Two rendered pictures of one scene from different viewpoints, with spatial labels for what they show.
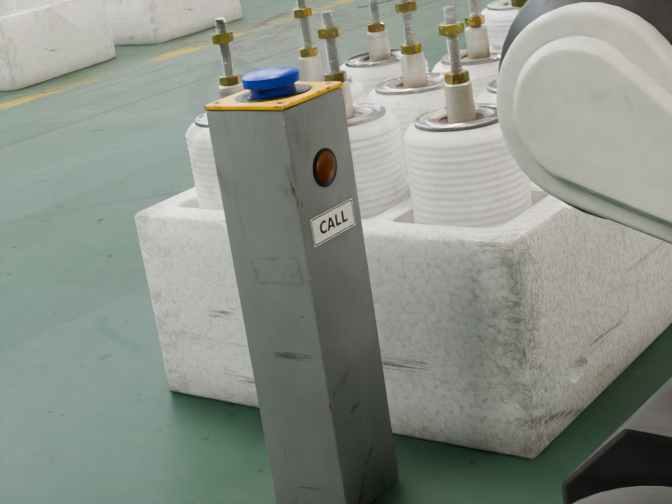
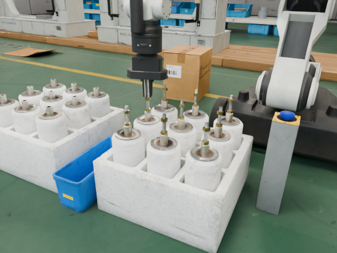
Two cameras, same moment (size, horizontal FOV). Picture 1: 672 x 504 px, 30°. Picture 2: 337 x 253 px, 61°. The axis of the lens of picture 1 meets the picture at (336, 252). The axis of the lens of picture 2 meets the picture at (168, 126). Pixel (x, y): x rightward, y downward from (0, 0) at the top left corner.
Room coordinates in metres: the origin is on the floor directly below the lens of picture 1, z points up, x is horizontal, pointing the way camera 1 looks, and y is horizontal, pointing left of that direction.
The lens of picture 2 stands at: (1.35, 0.67, 0.63)
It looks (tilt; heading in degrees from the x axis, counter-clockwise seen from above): 25 degrees down; 257
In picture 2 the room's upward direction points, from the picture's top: 1 degrees clockwise
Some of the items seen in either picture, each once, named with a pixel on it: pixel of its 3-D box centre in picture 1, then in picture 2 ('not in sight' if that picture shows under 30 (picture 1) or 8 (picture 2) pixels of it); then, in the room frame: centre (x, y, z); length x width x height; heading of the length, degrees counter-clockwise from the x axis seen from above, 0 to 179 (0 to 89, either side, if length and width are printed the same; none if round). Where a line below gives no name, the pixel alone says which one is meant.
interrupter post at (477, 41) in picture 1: (477, 43); (148, 116); (1.23, -0.17, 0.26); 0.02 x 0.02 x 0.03
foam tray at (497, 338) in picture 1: (436, 250); (179, 170); (1.14, -0.10, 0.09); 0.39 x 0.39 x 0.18; 52
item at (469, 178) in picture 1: (474, 227); (225, 145); (0.97, -0.11, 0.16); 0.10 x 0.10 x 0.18
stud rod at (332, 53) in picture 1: (332, 56); (219, 119); (1.04, -0.02, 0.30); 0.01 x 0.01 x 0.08
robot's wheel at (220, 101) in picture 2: not in sight; (220, 118); (0.84, -0.47, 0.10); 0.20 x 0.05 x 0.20; 49
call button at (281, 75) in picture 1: (272, 85); (287, 116); (0.86, 0.03, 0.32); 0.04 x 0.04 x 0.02
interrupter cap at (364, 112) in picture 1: (341, 117); (217, 135); (1.04, -0.02, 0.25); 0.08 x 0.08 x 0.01
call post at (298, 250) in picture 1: (308, 305); (276, 165); (0.86, 0.03, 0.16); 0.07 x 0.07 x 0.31; 52
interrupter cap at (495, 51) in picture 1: (479, 56); (148, 119); (1.23, -0.17, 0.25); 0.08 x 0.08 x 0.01
